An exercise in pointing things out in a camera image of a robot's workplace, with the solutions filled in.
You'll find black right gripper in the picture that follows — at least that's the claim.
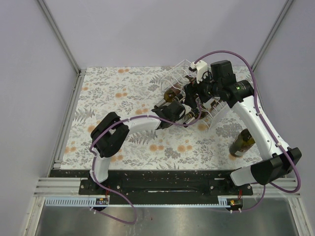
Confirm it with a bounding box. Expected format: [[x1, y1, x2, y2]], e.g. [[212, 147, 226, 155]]
[[184, 70, 222, 109]]

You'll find aluminium corner frame post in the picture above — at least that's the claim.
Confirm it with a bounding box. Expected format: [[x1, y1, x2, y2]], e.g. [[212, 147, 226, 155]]
[[36, 0, 82, 76]]

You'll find clear square liquor bottle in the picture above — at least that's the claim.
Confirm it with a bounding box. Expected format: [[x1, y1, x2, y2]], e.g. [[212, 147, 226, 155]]
[[173, 75, 196, 102]]

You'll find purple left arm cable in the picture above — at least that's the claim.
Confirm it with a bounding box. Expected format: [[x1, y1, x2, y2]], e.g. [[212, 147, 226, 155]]
[[89, 102, 202, 224]]

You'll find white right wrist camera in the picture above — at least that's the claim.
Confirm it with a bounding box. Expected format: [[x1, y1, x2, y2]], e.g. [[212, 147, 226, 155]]
[[189, 60, 208, 84]]

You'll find green bottle silver neck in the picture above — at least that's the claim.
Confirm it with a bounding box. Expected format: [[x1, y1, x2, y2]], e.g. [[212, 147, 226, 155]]
[[154, 86, 184, 108]]

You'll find clear acrylic wine rack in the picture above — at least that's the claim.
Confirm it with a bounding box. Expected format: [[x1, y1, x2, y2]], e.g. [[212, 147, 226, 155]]
[[160, 59, 229, 129]]

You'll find green bottle black neck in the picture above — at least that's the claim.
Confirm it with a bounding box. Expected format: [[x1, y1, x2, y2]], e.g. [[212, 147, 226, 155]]
[[183, 109, 199, 124]]

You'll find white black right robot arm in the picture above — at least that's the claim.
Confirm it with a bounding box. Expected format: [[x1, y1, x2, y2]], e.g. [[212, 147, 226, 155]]
[[184, 60, 302, 195]]

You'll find right aluminium frame post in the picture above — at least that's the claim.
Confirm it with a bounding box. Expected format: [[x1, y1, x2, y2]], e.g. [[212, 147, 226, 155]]
[[251, 0, 295, 71]]

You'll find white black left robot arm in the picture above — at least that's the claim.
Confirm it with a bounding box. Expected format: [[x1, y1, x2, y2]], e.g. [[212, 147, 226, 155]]
[[89, 101, 187, 194]]

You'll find green bottle front right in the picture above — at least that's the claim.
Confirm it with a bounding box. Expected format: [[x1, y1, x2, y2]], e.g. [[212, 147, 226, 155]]
[[229, 128, 255, 157]]

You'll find floral patterned table mat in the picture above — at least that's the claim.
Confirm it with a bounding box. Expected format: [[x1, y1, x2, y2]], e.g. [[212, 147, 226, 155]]
[[61, 67, 261, 170]]

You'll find grey slotted cable duct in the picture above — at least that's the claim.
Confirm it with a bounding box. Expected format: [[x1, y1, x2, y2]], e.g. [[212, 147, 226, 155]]
[[45, 193, 230, 208]]

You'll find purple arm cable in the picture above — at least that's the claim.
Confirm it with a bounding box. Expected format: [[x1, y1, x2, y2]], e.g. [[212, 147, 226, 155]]
[[89, 102, 202, 224], [196, 50, 303, 214]]

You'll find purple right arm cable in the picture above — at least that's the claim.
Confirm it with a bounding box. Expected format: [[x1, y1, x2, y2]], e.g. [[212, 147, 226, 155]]
[[196, 50, 303, 214]]

